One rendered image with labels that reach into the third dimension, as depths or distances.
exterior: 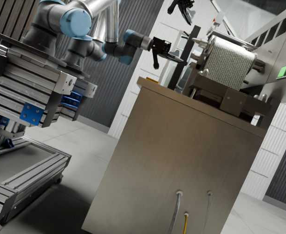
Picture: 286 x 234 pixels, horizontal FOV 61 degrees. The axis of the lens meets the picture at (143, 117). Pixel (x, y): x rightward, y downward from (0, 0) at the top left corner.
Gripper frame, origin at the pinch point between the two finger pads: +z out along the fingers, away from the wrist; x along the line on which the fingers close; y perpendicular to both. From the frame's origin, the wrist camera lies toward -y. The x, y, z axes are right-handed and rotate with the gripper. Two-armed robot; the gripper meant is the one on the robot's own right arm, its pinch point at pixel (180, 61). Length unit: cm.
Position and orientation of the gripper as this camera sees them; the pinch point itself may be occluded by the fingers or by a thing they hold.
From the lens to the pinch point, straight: 145.8
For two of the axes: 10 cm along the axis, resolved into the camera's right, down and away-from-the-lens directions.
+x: 0.4, -0.4, 10.0
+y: 4.0, -9.2, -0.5
